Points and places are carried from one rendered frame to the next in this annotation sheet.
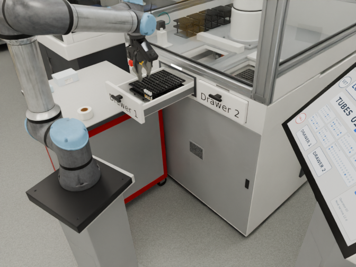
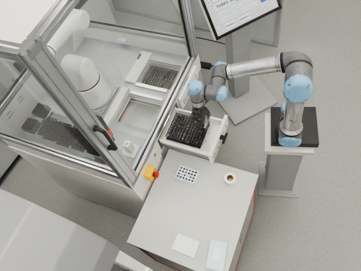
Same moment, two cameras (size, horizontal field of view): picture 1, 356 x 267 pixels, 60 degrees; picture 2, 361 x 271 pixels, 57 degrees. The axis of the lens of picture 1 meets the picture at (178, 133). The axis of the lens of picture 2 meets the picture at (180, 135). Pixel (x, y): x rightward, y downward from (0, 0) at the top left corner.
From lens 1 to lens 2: 2.22 m
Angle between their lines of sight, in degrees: 65
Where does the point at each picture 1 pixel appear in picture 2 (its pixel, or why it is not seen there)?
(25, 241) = (294, 263)
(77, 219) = (312, 109)
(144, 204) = not seen: hidden behind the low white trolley
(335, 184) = (256, 9)
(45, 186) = (308, 137)
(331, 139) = (237, 11)
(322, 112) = (221, 15)
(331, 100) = (215, 10)
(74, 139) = not seen: hidden behind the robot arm
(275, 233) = not seen: hidden behind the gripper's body
